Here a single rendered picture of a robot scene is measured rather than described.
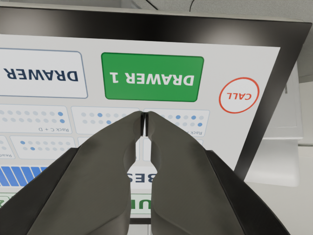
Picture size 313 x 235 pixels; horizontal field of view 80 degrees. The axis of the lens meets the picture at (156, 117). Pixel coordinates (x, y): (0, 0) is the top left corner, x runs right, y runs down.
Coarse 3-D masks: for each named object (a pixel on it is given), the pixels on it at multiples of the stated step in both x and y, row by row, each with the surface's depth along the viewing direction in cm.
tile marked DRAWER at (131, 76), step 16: (112, 64) 17; (128, 64) 17; (144, 64) 17; (160, 64) 17; (176, 64) 17; (192, 64) 17; (112, 80) 18; (128, 80) 18; (144, 80) 18; (160, 80) 18; (176, 80) 18; (192, 80) 18; (112, 96) 19; (128, 96) 19; (144, 96) 19; (160, 96) 19; (176, 96) 19; (192, 96) 19
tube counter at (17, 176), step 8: (0, 168) 24; (8, 168) 24; (16, 168) 24; (24, 168) 24; (32, 168) 24; (40, 168) 24; (0, 176) 24; (8, 176) 24; (16, 176) 25; (24, 176) 25; (32, 176) 25; (0, 184) 25; (8, 184) 25; (16, 184) 25; (24, 184) 25
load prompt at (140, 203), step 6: (0, 198) 27; (6, 198) 27; (132, 198) 28; (138, 198) 28; (144, 198) 28; (150, 198) 28; (0, 204) 28; (132, 204) 28; (138, 204) 28; (144, 204) 28; (150, 204) 28; (132, 210) 29; (138, 210) 29; (144, 210) 29
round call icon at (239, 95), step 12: (228, 84) 19; (240, 84) 19; (252, 84) 19; (264, 84) 19; (228, 96) 19; (240, 96) 19; (252, 96) 19; (216, 108) 20; (228, 108) 20; (240, 108) 20; (252, 108) 20
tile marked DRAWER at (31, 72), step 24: (0, 48) 16; (24, 48) 16; (0, 72) 17; (24, 72) 17; (48, 72) 17; (72, 72) 17; (0, 96) 19; (24, 96) 19; (48, 96) 19; (72, 96) 19
